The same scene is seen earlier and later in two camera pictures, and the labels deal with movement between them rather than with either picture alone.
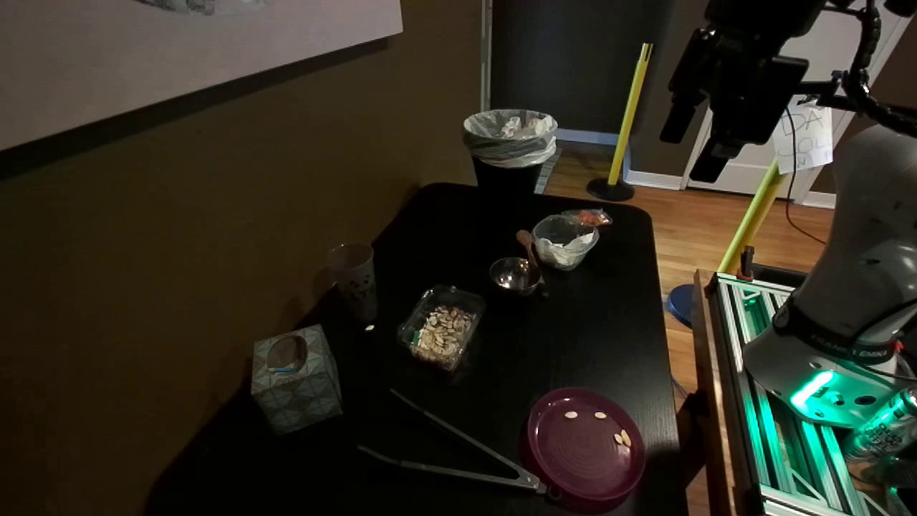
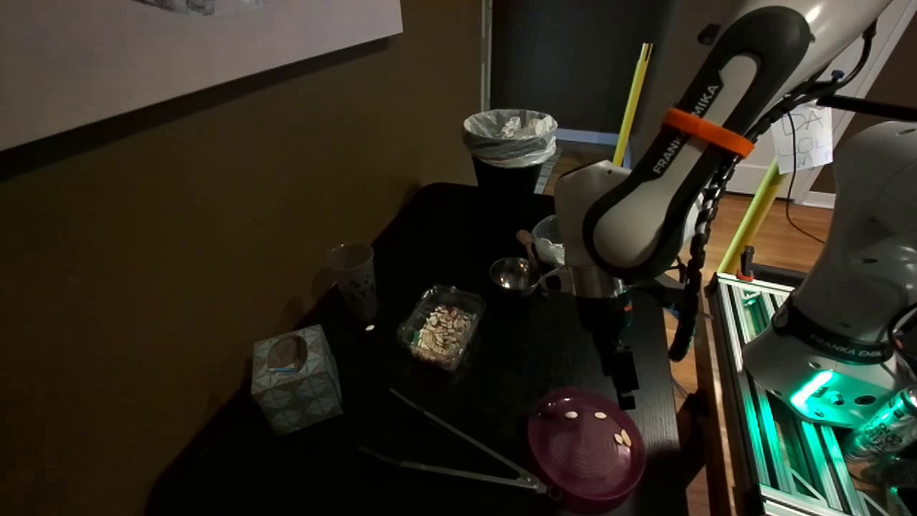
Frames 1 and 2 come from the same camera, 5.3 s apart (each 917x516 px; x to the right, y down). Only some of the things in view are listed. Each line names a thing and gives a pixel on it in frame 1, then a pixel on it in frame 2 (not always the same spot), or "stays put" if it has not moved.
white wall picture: [74, 60] stays put
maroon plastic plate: [581, 446] stays put
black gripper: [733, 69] to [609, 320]
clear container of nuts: [442, 328] stays put
